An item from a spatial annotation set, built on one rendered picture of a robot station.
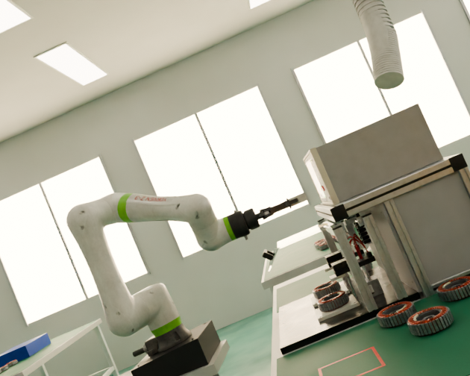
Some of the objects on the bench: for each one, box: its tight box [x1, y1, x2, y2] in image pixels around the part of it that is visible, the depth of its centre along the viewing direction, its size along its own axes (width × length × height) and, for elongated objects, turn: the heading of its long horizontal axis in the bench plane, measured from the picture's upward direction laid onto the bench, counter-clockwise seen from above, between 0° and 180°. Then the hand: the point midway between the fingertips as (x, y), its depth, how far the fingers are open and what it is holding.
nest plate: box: [315, 295, 360, 322], centre depth 187 cm, size 15×15×1 cm
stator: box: [377, 301, 418, 328], centre depth 153 cm, size 11×11×4 cm
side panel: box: [383, 166, 470, 298], centre depth 165 cm, size 28×3×32 cm, turn 3°
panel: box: [358, 203, 422, 292], centre depth 198 cm, size 1×66×30 cm, turn 93°
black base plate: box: [279, 266, 421, 355], centre depth 199 cm, size 47×64×2 cm
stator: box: [313, 281, 341, 299], centre depth 211 cm, size 11×11×4 cm
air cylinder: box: [365, 275, 383, 297], centre depth 186 cm, size 5×8×6 cm
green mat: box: [277, 273, 470, 376], centre depth 133 cm, size 94×61×1 cm, turn 3°
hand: (298, 199), depth 192 cm, fingers closed
